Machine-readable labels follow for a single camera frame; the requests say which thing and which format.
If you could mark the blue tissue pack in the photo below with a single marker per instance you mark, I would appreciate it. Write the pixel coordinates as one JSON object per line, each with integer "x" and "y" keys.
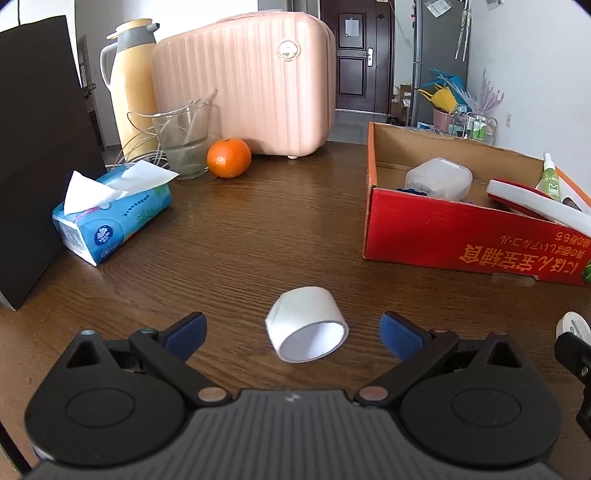
{"x": 115, "y": 226}

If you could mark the white tape roll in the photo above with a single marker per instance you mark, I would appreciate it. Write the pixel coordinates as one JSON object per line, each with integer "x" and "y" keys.
{"x": 300, "y": 314}

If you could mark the grey refrigerator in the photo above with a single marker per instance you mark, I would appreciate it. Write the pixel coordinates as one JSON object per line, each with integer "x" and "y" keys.
{"x": 438, "y": 46}

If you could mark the blue yellow plastic tools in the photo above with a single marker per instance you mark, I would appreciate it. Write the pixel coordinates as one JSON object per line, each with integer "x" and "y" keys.
{"x": 443, "y": 97}

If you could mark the white round jar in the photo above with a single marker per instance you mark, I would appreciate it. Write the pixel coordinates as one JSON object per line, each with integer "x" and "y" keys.
{"x": 575, "y": 323}

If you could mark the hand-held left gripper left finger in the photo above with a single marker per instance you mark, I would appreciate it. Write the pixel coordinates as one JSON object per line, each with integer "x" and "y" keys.
{"x": 187, "y": 332}

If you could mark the yellow thermos jug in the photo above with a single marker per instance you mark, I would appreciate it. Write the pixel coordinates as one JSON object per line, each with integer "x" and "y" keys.
{"x": 134, "y": 101}

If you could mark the orange fruit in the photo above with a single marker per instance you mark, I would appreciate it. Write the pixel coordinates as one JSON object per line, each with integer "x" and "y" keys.
{"x": 228, "y": 158}

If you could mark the small green bottle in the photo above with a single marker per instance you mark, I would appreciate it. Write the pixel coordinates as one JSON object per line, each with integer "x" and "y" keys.
{"x": 549, "y": 182}

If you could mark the red white lint brush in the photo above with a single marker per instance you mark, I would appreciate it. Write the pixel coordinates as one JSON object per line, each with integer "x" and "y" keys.
{"x": 545, "y": 207}

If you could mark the dark brown entrance door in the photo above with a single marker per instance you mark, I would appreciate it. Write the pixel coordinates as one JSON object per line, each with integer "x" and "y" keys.
{"x": 355, "y": 74}

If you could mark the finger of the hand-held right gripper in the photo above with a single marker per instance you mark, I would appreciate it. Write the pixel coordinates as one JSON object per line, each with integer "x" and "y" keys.
{"x": 575, "y": 355}

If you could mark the white folded umbrella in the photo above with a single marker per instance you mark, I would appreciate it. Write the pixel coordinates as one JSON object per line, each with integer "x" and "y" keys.
{"x": 461, "y": 37}

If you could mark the red cardboard box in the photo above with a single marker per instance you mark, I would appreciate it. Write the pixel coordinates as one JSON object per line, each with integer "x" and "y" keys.
{"x": 438, "y": 240}

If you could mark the purple dried grass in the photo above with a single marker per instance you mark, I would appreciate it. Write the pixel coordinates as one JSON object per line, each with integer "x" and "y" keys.
{"x": 487, "y": 99}

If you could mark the black board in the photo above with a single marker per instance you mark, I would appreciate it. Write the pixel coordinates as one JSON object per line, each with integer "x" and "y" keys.
{"x": 41, "y": 161}

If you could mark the clear plastic storage box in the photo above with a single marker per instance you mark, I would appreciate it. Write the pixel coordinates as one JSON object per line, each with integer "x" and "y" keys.
{"x": 438, "y": 177}

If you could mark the pink bucket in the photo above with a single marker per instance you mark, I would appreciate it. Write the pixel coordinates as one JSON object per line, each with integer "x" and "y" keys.
{"x": 442, "y": 121}

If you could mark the blue ridged plastic cap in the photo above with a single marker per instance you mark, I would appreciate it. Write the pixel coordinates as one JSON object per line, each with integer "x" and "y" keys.
{"x": 413, "y": 190}

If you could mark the pink ribbed suitcase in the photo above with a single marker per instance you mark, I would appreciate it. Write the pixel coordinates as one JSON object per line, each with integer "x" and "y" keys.
{"x": 258, "y": 92}

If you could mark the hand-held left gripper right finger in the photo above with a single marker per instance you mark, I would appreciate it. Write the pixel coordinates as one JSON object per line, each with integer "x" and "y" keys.
{"x": 399, "y": 334}

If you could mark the stacked cardboard boxes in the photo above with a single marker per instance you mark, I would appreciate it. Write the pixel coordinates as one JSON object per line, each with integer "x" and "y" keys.
{"x": 401, "y": 104}

